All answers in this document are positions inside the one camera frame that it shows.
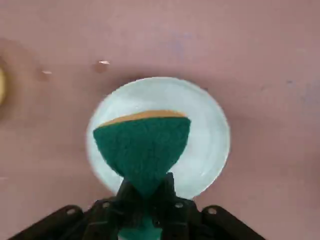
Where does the pale green plate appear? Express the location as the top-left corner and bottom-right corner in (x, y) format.
(85, 76), (231, 201)

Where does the green and yellow sponge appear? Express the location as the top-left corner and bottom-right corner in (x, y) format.
(92, 109), (192, 240)

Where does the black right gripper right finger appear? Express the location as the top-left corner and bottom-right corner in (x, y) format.
(149, 171), (267, 240)

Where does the small yellow dish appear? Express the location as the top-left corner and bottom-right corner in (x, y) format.
(0, 66), (7, 106)

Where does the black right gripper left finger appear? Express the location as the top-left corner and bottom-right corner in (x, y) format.
(6, 180), (151, 240)

